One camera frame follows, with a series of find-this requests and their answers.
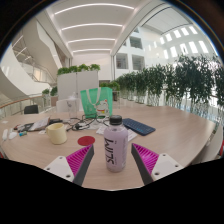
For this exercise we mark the purple drink bottle black cap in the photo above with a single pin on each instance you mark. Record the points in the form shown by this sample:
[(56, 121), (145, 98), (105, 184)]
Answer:
[(115, 150)]

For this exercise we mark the clear plastic lidded tumbler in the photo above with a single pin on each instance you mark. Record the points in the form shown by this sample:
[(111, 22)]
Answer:
[(72, 106)]

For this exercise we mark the wooden planter with plants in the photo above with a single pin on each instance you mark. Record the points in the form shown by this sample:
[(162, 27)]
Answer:
[(50, 93), (113, 86)]

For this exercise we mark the cream yellow mug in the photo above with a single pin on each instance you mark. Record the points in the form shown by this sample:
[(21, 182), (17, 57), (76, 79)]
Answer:
[(57, 135)]

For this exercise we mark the flat round red coaster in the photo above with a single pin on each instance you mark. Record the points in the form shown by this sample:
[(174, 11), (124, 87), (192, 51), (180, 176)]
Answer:
[(86, 140)]

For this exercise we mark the black chair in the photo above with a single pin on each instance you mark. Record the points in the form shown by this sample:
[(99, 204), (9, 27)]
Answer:
[(31, 109)]

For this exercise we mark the row of green hedge plants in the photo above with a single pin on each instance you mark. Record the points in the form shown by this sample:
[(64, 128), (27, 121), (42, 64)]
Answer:
[(180, 80)]

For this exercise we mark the green plants on cabinet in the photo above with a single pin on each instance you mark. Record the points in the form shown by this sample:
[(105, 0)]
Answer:
[(78, 68)]

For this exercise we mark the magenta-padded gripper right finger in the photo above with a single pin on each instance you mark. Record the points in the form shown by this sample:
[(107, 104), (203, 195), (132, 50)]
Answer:
[(148, 159)]

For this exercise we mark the black power adapter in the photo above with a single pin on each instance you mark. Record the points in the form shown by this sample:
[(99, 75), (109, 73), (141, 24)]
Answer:
[(55, 121)]

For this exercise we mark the ceiling strip lights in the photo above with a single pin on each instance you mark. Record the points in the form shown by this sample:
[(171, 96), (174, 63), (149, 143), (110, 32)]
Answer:
[(91, 25)]

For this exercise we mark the dark blue keyboard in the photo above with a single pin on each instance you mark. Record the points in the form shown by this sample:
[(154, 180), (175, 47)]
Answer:
[(139, 126)]

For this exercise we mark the green tote bag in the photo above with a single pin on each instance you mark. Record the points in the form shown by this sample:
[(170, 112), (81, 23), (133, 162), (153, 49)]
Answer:
[(89, 103)]

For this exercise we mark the white computer mouse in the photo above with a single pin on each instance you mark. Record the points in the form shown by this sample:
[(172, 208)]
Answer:
[(12, 135)]

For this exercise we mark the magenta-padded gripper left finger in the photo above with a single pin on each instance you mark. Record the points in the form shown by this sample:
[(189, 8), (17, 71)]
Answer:
[(76, 160)]

